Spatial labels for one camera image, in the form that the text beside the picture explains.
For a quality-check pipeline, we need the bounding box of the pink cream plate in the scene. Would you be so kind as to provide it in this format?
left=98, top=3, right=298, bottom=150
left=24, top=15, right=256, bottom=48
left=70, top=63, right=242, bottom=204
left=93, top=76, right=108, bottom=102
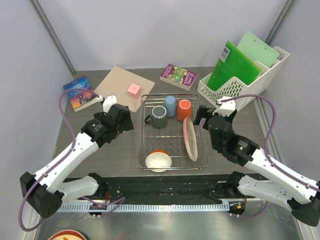
left=183, top=116, right=198, bottom=162

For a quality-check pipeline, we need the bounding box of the blue cup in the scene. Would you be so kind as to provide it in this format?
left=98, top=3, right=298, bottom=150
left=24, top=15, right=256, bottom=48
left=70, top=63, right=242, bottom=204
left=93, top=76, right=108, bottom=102
left=164, top=95, right=177, bottom=117

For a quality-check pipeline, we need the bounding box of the metal wire dish rack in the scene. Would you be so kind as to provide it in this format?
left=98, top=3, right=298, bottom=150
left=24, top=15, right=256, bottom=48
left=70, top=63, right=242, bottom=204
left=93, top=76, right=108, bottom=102
left=139, top=93, right=209, bottom=170

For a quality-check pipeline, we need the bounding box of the grey mug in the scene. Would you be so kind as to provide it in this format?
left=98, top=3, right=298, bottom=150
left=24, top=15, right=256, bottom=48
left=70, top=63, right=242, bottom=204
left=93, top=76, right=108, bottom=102
left=144, top=105, right=168, bottom=129

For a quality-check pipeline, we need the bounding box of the orange white bowl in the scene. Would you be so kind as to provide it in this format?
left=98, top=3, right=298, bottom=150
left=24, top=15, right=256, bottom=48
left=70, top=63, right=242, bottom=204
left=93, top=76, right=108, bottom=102
left=145, top=149, right=172, bottom=173

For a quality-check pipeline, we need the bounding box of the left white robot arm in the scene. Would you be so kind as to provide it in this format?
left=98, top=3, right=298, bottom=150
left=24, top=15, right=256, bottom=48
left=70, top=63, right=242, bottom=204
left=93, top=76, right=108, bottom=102
left=19, top=103, right=134, bottom=219

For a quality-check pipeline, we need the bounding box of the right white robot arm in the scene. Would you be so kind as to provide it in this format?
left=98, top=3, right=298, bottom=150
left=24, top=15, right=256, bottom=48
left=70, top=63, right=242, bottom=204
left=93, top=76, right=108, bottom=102
left=193, top=105, right=320, bottom=227

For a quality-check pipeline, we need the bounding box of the orange cup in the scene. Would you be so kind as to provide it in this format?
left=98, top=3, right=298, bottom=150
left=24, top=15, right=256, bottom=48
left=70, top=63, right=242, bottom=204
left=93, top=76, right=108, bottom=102
left=176, top=99, right=192, bottom=122

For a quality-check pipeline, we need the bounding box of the pink cube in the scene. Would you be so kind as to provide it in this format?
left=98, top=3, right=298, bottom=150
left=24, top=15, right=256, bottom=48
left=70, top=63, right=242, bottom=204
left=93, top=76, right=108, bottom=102
left=127, top=83, right=142, bottom=99

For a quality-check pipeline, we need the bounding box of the brown cardboard sheet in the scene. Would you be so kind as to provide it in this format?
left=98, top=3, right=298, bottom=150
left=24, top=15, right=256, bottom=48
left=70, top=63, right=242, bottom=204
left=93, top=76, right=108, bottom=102
left=94, top=66, right=155, bottom=113

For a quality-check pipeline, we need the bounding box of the purple children's book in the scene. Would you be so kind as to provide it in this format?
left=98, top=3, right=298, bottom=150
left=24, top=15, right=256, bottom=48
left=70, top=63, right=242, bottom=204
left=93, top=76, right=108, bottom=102
left=159, top=64, right=197, bottom=91

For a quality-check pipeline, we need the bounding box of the white perforated file organizer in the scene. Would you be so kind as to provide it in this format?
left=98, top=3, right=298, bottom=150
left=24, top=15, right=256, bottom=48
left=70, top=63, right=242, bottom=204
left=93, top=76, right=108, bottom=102
left=197, top=46, right=290, bottom=107

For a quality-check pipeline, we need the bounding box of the blue Jane Eyre book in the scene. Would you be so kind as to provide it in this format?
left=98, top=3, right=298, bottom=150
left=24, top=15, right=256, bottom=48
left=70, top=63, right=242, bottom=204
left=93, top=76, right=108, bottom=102
left=63, top=75, right=98, bottom=112

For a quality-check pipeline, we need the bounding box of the dark green folder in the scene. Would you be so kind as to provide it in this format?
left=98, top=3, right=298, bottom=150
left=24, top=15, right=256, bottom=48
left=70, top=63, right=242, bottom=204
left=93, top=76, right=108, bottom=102
left=206, top=40, right=261, bottom=91

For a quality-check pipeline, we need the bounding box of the light green clipboard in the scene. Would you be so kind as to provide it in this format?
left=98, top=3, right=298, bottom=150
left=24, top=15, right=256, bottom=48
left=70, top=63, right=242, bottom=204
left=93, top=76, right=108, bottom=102
left=237, top=30, right=279, bottom=68

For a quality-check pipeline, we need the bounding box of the red rimmed plate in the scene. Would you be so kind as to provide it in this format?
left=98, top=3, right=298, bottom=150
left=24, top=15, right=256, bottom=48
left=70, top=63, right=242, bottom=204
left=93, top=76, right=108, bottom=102
left=48, top=229, right=87, bottom=240

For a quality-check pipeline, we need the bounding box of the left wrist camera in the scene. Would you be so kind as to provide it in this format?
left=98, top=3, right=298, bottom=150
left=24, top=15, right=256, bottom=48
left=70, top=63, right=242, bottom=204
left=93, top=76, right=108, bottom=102
left=96, top=95, right=117, bottom=113

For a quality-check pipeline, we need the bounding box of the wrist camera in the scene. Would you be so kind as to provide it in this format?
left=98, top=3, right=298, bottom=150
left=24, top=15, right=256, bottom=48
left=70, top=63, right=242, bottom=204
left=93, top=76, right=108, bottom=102
left=96, top=95, right=117, bottom=113
left=214, top=96, right=236, bottom=117

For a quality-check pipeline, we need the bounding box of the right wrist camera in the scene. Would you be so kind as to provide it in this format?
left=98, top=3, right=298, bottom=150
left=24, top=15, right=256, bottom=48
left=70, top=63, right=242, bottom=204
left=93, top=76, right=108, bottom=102
left=214, top=96, right=236, bottom=117

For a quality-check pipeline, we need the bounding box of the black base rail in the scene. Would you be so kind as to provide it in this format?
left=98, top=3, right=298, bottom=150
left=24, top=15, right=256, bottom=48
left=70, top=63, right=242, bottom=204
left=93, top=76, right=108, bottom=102
left=77, top=172, right=256, bottom=203

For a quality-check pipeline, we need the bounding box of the white slotted cable duct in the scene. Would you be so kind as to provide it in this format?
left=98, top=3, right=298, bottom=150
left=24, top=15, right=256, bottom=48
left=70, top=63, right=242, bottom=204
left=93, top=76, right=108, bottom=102
left=57, top=201, right=230, bottom=214

